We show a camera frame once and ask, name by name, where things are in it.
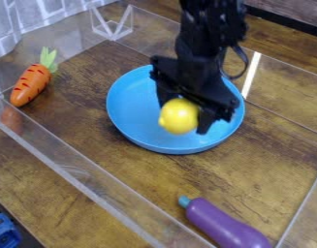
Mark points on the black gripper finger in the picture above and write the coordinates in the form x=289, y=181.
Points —
x=206, y=118
x=166, y=91

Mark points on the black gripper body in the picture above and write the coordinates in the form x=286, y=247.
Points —
x=195, y=70

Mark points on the yellow toy lemon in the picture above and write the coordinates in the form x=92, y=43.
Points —
x=178, y=117

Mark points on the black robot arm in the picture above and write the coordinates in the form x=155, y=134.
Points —
x=214, y=23

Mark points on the blue round tray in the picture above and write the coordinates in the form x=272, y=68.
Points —
x=132, y=110

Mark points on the orange toy carrot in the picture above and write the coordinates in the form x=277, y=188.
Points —
x=35, y=78

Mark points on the purple toy eggplant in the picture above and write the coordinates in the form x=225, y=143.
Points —
x=226, y=231

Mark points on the blue object at corner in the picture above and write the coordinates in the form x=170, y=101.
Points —
x=9, y=234

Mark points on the clear acrylic enclosure wall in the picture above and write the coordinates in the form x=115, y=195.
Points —
x=87, y=190

